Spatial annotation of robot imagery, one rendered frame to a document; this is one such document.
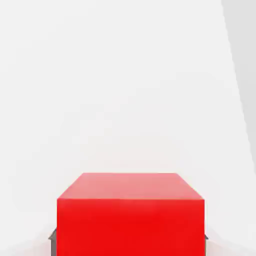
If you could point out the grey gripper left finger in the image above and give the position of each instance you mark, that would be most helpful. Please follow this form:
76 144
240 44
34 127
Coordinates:
53 243

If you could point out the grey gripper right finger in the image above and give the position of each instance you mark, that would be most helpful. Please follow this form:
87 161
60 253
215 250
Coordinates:
206 240

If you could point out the small red cube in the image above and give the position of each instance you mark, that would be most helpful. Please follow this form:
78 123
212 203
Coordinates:
130 224

